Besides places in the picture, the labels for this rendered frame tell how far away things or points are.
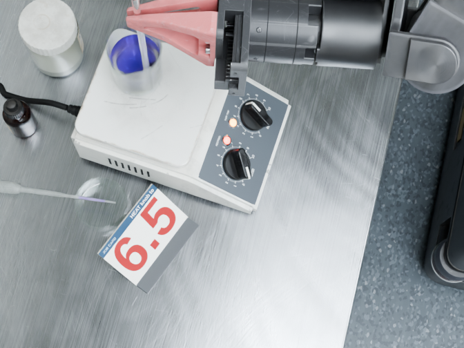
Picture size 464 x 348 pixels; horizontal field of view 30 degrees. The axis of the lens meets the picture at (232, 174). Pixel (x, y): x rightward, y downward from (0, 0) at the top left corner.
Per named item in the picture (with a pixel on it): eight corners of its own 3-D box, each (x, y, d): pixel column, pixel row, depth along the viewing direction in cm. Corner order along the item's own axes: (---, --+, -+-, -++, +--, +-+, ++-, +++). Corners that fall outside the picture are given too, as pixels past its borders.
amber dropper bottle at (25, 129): (41, 115, 94) (29, 92, 88) (33, 141, 94) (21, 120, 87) (14, 109, 94) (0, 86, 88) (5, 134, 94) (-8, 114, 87)
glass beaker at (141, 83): (129, 41, 88) (123, 5, 80) (175, 66, 88) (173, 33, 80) (98, 89, 87) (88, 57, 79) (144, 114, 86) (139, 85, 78)
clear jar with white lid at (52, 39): (50, 89, 95) (37, 61, 87) (20, 47, 96) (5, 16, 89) (96, 59, 96) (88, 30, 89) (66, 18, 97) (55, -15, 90)
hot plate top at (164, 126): (225, 64, 88) (225, 61, 87) (186, 172, 85) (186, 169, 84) (114, 28, 89) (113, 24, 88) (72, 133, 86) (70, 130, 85)
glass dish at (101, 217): (85, 239, 91) (82, 235, 89) (70, 190, 92) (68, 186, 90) (135, 223, 92) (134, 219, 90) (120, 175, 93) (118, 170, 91)
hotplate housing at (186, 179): (290, 108, 96) (298, 83, 88) (253, 218, 92) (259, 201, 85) (101, 46, 97) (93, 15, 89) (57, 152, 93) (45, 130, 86)
